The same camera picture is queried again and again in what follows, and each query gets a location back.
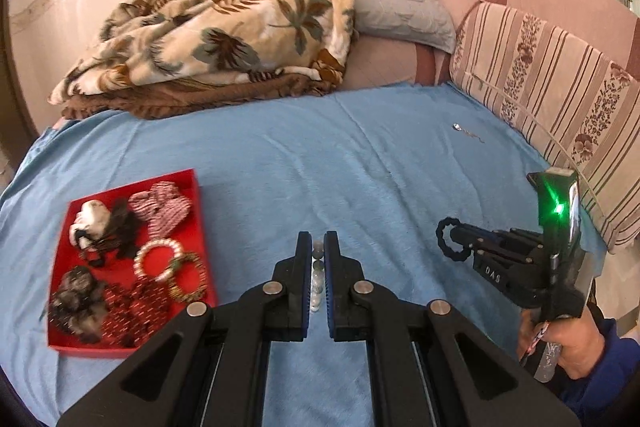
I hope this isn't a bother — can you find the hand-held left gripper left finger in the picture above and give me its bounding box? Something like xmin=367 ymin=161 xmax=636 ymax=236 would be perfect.
xmin=56 ymin=231 xmax=313 ymax=427

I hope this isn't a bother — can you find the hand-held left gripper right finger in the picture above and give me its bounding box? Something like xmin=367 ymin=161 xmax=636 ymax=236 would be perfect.
xmin=324 ymin=231 xmax=581 ymax=427

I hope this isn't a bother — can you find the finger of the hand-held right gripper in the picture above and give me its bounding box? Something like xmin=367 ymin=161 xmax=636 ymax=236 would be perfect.
xmin=447 ymin=225 xmax=503 ymax=254
xmin=469 ymin=251 xmax=512 ymax=291

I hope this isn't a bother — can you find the grey bead bracelet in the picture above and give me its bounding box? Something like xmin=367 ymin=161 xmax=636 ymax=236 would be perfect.
xmin=309 ymin=243 xmax=326 ymax=314

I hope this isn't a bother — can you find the black hair tie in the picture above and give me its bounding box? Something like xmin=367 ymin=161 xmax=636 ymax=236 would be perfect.
xmin=75 ymin=229 xmax=108 ymax=269
xmin=436 ymin=216 xmax=473 ymax=263

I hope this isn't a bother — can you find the green gold bead bracelet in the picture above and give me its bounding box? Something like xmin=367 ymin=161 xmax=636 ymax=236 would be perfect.
xmin=167 ymin=253 xmax=210 ymax=303

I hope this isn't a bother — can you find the red tray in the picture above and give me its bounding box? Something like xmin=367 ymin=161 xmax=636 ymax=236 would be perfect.
xmin=46 ymin=168 xmax=219 ymax=353

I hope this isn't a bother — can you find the white pink bead bracelet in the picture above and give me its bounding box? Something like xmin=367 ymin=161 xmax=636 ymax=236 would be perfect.
xmin=134 ymin=238 xmax=182 ymax=283

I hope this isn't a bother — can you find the red polka dot scrunchie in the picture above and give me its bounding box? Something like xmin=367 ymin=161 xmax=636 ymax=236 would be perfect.
xmin=97 ymin=279 xmax=173 ymax=350

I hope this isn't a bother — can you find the dark grey scrunchie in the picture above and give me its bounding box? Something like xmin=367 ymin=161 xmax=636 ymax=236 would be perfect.
xmin=49 ymin=264 xmax=108 ymax=343

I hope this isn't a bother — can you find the person's right hand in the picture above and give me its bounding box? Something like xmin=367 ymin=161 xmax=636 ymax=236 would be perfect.
xmin=517 ymin=303 xmax=607 ymax=381

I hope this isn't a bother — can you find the blue bed sheet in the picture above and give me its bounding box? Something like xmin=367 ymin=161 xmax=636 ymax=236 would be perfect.
xmin=0 ymin=82 xmax=608 ymax=427

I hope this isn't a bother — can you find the red white plaid scrunchie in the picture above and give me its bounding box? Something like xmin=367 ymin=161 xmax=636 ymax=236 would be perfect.
xmin=129 ymin=181 xmax=193 ymax=238

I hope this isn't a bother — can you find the striped floral cushion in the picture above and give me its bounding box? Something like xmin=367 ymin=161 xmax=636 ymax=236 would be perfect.
xmin=449 ymin=0 xmax=640 ymax=254

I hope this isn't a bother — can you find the brown blanket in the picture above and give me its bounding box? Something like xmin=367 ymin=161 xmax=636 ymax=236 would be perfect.
xmin=60 ymin=67 xmax=346 ymax=122

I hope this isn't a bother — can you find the white floral scrunchie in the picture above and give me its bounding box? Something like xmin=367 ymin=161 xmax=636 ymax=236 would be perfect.
xmin=69 ymin=199 xmax=113 ymax=248

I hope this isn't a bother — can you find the grey pillow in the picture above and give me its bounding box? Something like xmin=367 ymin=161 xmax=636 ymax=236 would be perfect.
xmin=350 ymin=0 xmax=457 ymax=55

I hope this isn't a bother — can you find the leaf print blanket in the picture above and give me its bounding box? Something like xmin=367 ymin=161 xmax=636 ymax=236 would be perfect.
xmin=49 ymin=0 xmax=357 ymax=105

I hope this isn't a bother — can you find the pink white wrist strap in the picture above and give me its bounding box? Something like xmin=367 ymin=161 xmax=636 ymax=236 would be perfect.
xmin=520 ymin=322 xmax=551 ymax=364

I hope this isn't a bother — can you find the small silver chain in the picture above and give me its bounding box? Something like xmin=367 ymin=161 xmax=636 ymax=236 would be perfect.
xmin=452 ymin=122 xmax=485 ymax=144

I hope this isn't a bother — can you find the wooden door frame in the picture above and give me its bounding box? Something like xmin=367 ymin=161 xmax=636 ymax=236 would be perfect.
xmin=0 ymin=0 xmax=43 ymax=168

